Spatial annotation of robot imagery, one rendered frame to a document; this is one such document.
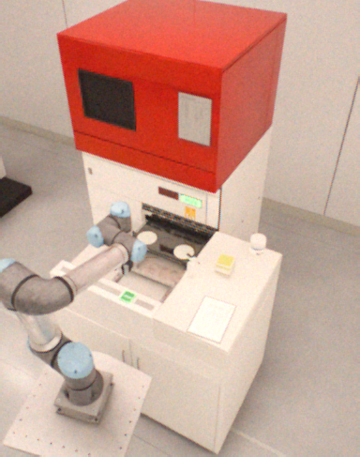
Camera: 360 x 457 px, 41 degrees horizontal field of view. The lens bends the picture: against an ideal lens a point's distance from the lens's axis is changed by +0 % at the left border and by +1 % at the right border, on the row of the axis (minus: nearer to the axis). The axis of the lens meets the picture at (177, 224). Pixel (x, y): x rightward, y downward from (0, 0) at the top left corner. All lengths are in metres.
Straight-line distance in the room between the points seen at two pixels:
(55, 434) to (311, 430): 1.49
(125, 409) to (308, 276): 2.03
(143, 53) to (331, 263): 2.29
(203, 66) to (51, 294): 1.04
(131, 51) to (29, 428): 1.52
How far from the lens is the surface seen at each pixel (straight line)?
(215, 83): 1.93
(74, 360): 1.75
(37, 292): 1.42
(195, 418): 2.49
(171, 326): 1.99
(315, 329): 3.30
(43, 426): 1.99
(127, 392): 2.00
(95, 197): 2.76
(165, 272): 2.30
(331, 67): 3.44
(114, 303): 2.10
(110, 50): 2.15
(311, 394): 3.02
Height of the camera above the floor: 2.55
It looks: 41 degrees down
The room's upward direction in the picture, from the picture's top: straight up
